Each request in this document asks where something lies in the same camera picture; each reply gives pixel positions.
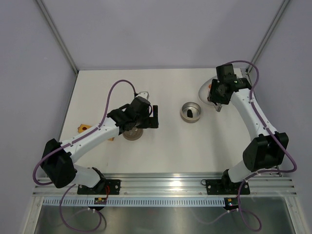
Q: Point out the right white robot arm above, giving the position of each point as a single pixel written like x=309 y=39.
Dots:
x=266 y=149

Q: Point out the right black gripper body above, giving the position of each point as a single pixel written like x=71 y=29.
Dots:
x=217 y=96

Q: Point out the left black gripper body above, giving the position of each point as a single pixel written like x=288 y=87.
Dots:
x=141 y=121

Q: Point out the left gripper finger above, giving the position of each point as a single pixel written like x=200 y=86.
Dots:
x=155 y=111
x=153 y=123

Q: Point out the dark food piece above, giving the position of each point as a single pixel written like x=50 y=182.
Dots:
x=189 y=113

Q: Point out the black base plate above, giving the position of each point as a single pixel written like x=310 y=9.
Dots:
x=216 y=187
x=109 y=186

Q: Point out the steel round lunch container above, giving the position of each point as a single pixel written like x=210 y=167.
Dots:
x=196 y=109

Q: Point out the yellow wooden block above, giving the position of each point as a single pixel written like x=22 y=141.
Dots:
x=84 y=127

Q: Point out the white oval plate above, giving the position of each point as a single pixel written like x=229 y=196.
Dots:
x=203 y=91

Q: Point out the aluminium mounting rail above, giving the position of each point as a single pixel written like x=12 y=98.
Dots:
x=164 y=190

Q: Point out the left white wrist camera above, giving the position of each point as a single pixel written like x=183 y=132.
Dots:
x=144 y=95

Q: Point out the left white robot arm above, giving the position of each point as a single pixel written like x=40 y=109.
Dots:
x=59 y=158

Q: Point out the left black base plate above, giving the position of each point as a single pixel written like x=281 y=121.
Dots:
x=109 y=186

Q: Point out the beige round lid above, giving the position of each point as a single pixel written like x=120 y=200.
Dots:
x=133 y=134

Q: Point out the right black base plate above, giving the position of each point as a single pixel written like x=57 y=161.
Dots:
x=216 y=187

